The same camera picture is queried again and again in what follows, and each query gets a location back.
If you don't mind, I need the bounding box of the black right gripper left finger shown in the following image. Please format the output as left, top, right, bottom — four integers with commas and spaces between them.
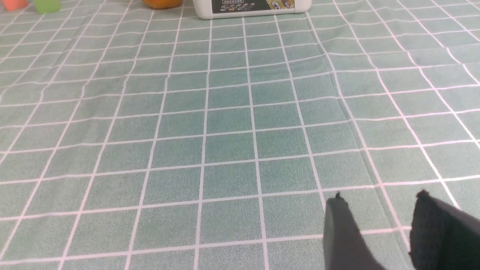
323, 192, 384, 270

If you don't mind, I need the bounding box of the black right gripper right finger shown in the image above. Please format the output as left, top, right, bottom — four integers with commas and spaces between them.
409, 190, 480, 270

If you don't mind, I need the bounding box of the white box with green lid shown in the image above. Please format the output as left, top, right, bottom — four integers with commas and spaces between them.
193, 0, 313, 20

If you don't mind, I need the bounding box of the green checkered tablecloth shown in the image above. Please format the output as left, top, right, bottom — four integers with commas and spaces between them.
0, 0, 480, 270

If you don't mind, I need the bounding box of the orange-red toy pear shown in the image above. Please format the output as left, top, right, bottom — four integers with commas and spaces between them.
142, 0, 183, 10

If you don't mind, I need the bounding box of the green foam cube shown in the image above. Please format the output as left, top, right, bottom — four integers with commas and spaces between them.
33, 0, 61, 14

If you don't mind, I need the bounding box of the orange foam cube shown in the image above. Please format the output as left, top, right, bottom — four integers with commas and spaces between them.
0, 0, 29, 12

